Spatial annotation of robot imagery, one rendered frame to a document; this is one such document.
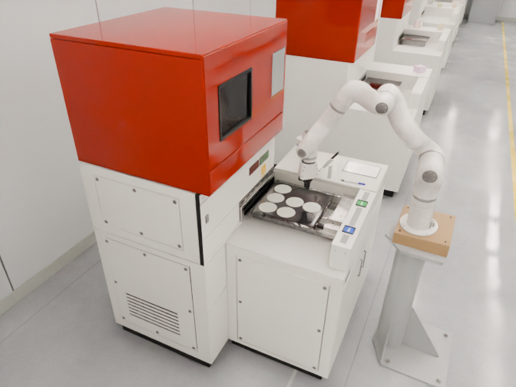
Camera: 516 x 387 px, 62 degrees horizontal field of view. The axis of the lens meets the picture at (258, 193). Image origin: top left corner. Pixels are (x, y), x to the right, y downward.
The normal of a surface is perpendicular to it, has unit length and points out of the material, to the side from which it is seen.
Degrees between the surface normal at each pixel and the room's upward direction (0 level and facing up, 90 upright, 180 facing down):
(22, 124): 90
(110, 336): 0
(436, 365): 0
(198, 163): 90
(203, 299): 90
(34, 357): 0
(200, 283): 90
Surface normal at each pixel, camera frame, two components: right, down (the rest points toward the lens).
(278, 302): -0.43, 0.47
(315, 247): 0.01, -0.85
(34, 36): 0.90, 0.24
